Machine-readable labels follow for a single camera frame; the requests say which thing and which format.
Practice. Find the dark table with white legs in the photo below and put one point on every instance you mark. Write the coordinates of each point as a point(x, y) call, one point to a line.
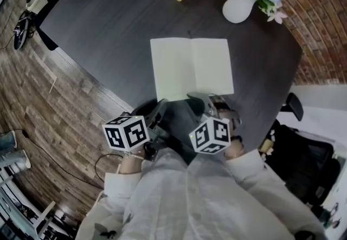
point(108, 30)

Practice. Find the black mesh office chair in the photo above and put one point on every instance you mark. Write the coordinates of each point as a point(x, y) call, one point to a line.
point(306, 165)

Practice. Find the person's right forearm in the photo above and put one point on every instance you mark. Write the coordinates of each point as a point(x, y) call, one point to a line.
point(244, 171)

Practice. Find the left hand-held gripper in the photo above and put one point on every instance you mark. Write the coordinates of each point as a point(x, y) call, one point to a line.
point(127, 133)

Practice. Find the black wheeled board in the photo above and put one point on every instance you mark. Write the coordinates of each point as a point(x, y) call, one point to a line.
point(20, 35)

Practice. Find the white vase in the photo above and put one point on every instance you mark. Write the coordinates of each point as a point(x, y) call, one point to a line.
point(237, 8)

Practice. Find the person's left forearm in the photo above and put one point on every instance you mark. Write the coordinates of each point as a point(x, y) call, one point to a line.
point(130, 165)

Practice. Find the white waste bin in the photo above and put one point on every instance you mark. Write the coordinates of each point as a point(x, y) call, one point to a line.
point(36, 3)

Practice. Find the person's light shirt torso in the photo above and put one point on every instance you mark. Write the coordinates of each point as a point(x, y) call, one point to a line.
point(184, 201)

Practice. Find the person's right hand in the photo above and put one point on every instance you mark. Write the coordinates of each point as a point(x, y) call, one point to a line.
point(225, 115)

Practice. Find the thin pale stick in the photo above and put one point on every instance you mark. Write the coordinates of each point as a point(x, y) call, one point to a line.
point(53, 84)

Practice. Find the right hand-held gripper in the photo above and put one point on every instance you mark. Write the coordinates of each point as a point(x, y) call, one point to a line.
point(208, 136)

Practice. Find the yellow tissue box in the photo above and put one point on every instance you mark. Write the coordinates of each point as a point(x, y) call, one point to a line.
point(267, 145)

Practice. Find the white frame rack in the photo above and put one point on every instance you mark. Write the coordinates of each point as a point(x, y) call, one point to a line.
point(44, 211)

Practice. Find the notebook with blue cover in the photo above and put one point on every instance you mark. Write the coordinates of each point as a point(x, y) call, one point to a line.
point(173, 71)

